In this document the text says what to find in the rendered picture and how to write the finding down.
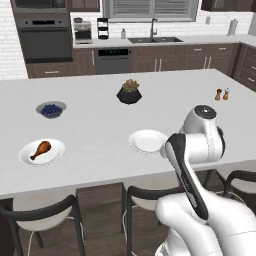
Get white plate with drumstick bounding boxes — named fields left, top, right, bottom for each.
left=18, top=138, right=66, bottom=167

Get brown chicken drumstick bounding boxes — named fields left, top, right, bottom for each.
left=29, top=140, right=52, bottom=161

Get grey bowl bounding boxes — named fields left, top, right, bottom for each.
left=35, top=100, right=68, bottom=120

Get white empty-looking plate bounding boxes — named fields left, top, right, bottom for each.
left=128, top=129, right=169, bottom=155

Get black plant pot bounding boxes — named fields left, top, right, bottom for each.
left=116, top=87, right=143, bottom=105

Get green and pink succulent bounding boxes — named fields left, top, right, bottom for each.
left=121, top=78, right=140, bottom=93

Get dark dishwasher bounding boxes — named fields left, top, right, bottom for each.
left=94, top=47, right=133, bottom=75

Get black and white chair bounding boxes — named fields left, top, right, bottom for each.
left=121, top=182, right=186, bottom=256
left=0, top=194, right=86, bottom=256
left=203, top=168, right=256, bottom=216

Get dark blue berries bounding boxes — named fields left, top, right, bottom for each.
left=40, top=103, right=64, bottom=116

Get brown base cupboards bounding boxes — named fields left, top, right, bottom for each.
left=25, top=42, right=240, bottom=80

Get black sink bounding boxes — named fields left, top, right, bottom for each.
left=127, top=36, right=185, bottom=45

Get black tiered stand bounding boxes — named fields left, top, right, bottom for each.
left=96, top=17, right=110, bottom=41

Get dark sink tap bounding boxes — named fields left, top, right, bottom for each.
left=149, top=17, right=159, bottom=40

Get silver coffee machine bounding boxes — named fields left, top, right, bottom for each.
left=73, top=17, right=94, bottom=45

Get window with blinds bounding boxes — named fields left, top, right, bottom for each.
left=102, top=0, right=200, bottom=23

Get brown side cupboards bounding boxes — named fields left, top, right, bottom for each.
left=233, top=42, right=256, bottom=92

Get microwave oven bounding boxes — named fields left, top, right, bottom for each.
left=10, top=0, right=70, bottom=14

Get black wall oven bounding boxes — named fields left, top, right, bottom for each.
left=14, top=13, right=74, bottom=65

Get brown wall cupboard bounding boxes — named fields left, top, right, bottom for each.
left=200, top=0, right=256, bottom=13
left=67, top=0, right=101, bottom=13

